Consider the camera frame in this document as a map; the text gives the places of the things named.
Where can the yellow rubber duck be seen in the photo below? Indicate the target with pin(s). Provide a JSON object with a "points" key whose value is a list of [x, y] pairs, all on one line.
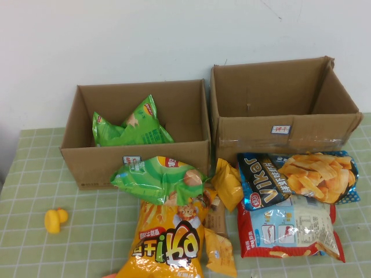
{"points": [[53, 221]]}

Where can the low brown cardboard box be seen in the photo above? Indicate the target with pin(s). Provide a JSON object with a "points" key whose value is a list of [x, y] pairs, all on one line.
{"points": [[185, 110]]}

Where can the green chip bag with barcode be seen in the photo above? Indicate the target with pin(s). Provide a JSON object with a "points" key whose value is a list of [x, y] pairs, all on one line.
{"points": [[147, 127]]}

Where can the tall brown cardboard box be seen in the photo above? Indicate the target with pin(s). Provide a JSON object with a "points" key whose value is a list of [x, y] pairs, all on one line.
{"points": [[275, 92]]}

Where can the small yellow snack packet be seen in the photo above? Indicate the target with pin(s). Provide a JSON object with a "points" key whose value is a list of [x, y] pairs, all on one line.
{"points": [[220, 255], [229, 185]]}

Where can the brown snack bar packet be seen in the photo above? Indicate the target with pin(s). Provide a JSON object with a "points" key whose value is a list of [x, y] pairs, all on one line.
{"points": [[217, 223]]}

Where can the white label red handwriting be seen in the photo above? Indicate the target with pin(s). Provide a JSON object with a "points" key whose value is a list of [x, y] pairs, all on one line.
{"points": [[130, 160], [281, 129]]}

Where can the large orange chip bag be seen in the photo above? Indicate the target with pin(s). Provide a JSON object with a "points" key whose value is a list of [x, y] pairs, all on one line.
{"points": [[162, 246]]}

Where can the yellow packet with chocolate picture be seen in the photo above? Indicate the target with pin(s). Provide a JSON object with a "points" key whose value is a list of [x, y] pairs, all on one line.
{"points": [[208, 198]]}

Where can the orange card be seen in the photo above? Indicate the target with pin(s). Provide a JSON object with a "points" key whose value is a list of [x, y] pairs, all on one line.
{"points": [[108, 276]]}

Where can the black Vikar shrimp chip bag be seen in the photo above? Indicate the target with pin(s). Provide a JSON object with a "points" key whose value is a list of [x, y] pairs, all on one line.
{"points": [[313, 179]]}

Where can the red white shrimp stick bag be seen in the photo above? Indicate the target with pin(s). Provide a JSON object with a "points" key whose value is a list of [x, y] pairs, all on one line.
{"points": [[295, 231]]}

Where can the green Lay's chip bag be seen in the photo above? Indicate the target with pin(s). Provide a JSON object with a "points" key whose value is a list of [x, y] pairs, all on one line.
{"points": [[150, 179]]}

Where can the green checked tablecloth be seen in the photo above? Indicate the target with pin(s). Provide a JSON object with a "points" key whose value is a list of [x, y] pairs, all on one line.
{"points": [[87, 217]]}

